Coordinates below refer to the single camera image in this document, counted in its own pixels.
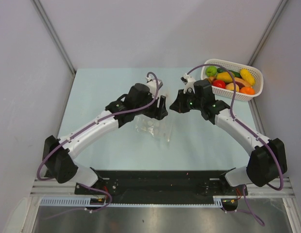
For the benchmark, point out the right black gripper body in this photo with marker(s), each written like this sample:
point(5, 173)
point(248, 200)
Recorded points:
point(187, 102)

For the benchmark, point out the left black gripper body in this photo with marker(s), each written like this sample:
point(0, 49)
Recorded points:
point(153, 111)

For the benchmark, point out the clear zip top bag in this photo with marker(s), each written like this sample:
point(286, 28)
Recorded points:
point(159, 129)

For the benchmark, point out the red toy tomato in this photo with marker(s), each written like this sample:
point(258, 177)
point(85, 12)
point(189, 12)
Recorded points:
point(219, 84)

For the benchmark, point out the green toy apple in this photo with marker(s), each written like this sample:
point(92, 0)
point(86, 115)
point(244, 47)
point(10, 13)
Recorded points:
point(211, 71)

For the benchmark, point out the pink yellow toy peach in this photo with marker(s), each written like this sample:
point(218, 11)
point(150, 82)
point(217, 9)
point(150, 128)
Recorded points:
point(232, 87)

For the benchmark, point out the orange toy tangerine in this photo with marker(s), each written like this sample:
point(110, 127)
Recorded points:
point(247, 90)

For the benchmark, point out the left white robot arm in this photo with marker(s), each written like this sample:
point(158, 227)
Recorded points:
point(59, 154)

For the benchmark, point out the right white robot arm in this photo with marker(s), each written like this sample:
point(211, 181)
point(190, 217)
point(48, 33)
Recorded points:
point(267, 157)

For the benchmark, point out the brown toy kiwi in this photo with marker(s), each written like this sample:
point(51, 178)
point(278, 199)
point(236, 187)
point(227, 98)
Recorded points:
point(211, 79)

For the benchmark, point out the white plastic basket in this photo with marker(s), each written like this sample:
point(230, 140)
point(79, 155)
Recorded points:
point(258, 76)

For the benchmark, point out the yellow toy corn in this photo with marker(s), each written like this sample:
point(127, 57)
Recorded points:
point(247, 76)

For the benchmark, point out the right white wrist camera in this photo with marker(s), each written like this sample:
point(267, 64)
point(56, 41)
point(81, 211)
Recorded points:
point(189, 83)

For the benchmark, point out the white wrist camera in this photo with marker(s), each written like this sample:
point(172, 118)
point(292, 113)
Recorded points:
point(153, 85)
point(189, 83)

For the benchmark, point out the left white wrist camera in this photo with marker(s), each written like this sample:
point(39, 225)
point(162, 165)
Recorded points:
point(153, 85)

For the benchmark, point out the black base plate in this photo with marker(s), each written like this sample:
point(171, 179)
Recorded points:
point(182, 186)

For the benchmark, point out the aluminium frame rail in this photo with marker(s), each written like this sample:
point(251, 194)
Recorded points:
point(53, 189)

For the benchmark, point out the white slotted cable duct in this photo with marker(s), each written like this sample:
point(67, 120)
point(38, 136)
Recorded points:
point(96, 202)

